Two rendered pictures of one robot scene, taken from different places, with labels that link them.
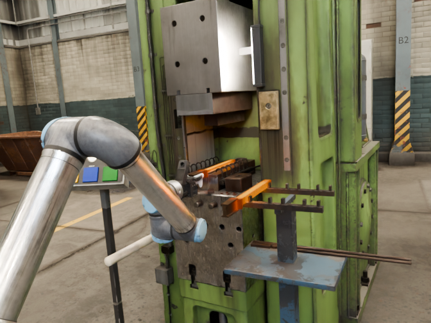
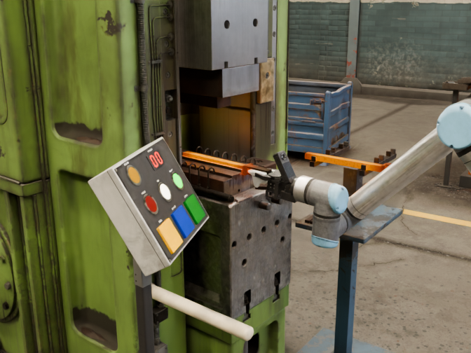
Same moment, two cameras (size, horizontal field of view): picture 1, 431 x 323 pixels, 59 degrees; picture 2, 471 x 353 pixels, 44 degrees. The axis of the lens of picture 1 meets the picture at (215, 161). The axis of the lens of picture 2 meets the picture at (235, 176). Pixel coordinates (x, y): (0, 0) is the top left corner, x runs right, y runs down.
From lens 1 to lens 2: 2.56 m
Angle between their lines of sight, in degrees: 79
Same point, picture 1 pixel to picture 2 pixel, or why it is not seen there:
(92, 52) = not seen: outside the picture
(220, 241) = (274, 240)
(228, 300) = (276, 305)
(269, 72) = not seen: hidden behind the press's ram
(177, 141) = (169, 139)
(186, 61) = (237, 20)
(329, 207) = not seen: hidden behind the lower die
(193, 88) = (242, 57)
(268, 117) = (267, 88)
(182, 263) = (237, 297)
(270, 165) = (261, 141)
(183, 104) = (230, 80)
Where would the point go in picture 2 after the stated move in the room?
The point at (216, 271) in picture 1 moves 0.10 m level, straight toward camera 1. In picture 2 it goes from (269, 279) to (295, 281)
